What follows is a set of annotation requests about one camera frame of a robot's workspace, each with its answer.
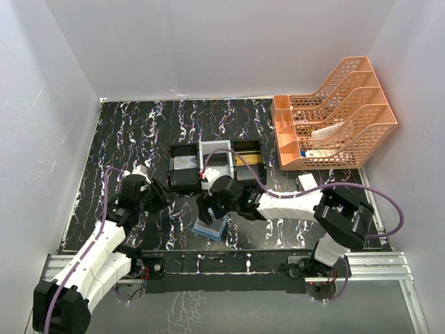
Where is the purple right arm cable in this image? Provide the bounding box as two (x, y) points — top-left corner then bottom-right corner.
(200, 148), (406, 303)

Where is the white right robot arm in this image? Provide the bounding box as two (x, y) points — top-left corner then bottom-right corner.
(196, 175), (375, 277)

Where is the white paper in organizer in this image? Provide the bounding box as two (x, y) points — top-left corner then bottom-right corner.
(311, 122), (343, 140)

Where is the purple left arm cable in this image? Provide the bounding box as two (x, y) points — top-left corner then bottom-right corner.
(43, 166), (131, 334)

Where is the white bottle in organizer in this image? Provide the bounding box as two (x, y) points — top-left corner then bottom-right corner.
(301, 150), (337, 158)

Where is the black left card tray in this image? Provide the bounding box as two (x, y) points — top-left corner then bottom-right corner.
(168, 143), (201, 194)

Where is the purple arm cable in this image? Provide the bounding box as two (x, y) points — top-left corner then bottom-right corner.
(200, 148), (406, 303)
(43, 166), (131, 334)

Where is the white silver card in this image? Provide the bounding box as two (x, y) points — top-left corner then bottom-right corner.
(173, 155), (197, 170)

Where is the blue card holder wallet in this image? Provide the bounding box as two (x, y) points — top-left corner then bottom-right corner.
(192, 214), (230, 242)

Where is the black card from holder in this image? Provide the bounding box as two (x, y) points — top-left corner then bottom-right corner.
(204, 151), (229, 168)

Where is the aluminium frame rail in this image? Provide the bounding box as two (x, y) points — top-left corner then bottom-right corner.
(24, 166), (430, 334)

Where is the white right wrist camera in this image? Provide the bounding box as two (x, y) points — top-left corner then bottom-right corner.
(201, 167), (221, 190)

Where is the orange plastic file organizer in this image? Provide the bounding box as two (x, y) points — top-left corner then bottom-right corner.
(271, 56), (398, 171)

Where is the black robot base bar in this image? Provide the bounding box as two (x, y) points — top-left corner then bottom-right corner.
(114, 249), (353, 296)

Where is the white middle card tray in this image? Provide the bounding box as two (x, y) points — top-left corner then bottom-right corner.
(198, 140), (234, 178)

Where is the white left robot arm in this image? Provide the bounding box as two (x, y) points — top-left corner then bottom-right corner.
(32, 172), (176, 333)

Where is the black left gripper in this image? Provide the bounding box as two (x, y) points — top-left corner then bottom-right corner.
(136, 177), (178, 214)

